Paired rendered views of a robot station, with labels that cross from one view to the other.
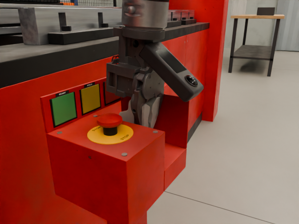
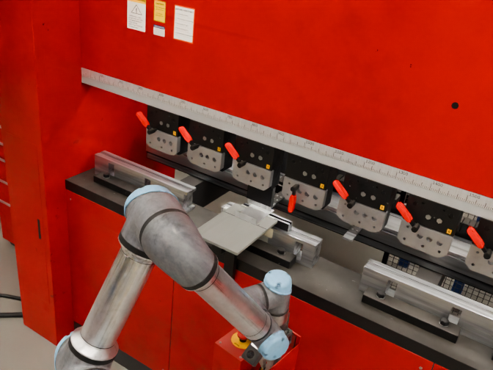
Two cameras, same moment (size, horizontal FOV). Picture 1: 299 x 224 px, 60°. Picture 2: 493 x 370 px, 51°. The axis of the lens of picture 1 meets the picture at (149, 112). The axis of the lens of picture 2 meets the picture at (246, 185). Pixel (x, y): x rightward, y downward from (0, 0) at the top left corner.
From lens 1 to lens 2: 155 cm
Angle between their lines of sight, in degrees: 85
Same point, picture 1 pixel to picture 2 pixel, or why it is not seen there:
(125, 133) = (240, 345)
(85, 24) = (423, 305)
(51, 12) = (381, 277)
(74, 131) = not seen: hidden behind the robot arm
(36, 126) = (292, 321)
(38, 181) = not seen: hidden behind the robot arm
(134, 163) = (218, 348)
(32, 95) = (296, 306)
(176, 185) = not seen: outside the picture
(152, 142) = (230, 354)
